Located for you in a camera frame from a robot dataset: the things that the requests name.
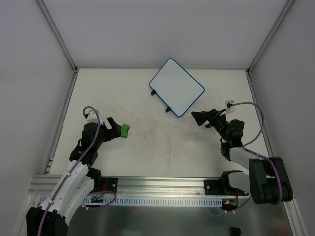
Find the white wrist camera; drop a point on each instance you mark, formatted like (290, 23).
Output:
(229, 107)
(91, 116)

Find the left aluminium frame post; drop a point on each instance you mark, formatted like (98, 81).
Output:
(56, 33)

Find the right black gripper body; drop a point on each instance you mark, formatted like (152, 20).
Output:
(212, 118)

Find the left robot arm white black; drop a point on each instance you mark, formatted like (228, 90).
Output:
(53, 216)

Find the blue-framed whiteboard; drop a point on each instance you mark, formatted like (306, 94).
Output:
(176, 87)

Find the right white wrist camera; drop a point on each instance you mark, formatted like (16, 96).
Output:
(229, 107)

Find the right aluminium frame post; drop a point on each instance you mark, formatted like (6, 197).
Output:
(276, 25)

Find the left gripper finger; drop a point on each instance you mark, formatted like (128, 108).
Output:
(113, 124)
(114, 133)

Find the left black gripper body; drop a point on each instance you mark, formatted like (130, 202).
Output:
(109, 130)

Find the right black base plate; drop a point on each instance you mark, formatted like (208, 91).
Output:
(221, 187)

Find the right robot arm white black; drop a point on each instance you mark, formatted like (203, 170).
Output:
(268, 181)

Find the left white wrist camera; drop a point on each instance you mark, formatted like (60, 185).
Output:
(91, 116)

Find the aluminium frame post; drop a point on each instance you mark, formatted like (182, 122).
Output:
(276, 25)
(56, 33)

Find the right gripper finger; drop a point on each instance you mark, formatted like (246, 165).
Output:
(203, 116)
(214, 113)

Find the small black object bottom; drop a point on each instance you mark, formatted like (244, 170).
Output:
(235, 231)

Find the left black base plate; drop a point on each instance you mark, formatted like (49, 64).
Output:
(109, 184)

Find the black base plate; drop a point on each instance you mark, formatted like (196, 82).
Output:
(221, 187)
(109, 184)

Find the aluminium front rail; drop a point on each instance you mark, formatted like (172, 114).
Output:
(153, 186)

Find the white slotted cable duct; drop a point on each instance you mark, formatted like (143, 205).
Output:
(154, 201)

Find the green bone-shaped eraser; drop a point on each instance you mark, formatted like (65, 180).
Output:
(124, 131)

